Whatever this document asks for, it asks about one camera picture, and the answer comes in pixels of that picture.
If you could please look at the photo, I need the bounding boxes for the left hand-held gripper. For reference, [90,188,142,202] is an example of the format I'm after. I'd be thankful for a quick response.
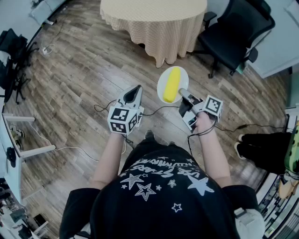
[107,84,145,136]

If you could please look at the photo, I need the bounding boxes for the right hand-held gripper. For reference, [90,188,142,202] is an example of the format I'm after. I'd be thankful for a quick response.
[178,88,224,134]

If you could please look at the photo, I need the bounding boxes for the yellow corn cob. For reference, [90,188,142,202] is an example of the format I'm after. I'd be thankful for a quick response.
[163,67,182,103]

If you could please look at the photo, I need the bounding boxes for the white round plate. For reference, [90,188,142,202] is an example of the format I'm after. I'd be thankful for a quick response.
[157,65,189,104]

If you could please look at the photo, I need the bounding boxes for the person's left forearm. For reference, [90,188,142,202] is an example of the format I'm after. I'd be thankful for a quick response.
[90,132,128,190]

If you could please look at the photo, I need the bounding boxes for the person's right forearm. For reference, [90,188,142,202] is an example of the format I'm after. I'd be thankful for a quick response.
[194,112,232,187]

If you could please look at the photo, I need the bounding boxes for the round table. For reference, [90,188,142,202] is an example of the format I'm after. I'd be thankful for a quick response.
[100,0,208,68]

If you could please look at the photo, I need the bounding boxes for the person's black trousers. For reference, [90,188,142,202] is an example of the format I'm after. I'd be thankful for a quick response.
[126,137,187,164]

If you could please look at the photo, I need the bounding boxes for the black office chair with armrests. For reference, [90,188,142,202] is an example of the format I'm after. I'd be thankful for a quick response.
[195,0,276,79]

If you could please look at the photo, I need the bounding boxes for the black star-print T-shirt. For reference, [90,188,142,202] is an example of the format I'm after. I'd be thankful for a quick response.
[59,149,260,239]

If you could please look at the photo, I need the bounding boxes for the white cabinet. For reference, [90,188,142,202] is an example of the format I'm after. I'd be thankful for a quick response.
[247,0,299,79]

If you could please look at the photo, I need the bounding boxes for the green patterned cloth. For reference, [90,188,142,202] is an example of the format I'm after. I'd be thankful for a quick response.
[284,123,299,174]

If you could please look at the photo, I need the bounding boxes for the black swivel chair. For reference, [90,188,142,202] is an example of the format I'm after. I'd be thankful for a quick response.
[0,28,40,105]

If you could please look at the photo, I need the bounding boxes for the black computer mouse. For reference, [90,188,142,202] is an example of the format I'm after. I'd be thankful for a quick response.
[6,147,16,168]

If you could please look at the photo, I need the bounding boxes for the white desk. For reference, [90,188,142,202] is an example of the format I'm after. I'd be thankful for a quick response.
[0,112,57,205]

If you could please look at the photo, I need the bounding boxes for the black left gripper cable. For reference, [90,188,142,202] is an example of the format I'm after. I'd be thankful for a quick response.
[93,99,181,117]

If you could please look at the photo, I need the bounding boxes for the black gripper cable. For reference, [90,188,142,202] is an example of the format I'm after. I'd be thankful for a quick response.
[187,116,288,157]
[93,99,181,117]

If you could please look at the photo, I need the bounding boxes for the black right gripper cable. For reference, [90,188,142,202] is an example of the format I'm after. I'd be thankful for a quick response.
[187,116,288,157]

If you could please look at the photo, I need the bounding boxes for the white floor cable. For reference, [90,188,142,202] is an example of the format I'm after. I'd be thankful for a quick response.
[29,123,100,162]

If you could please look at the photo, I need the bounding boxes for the black wire rack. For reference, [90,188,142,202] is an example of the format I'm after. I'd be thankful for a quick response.
[256,172,299,239]

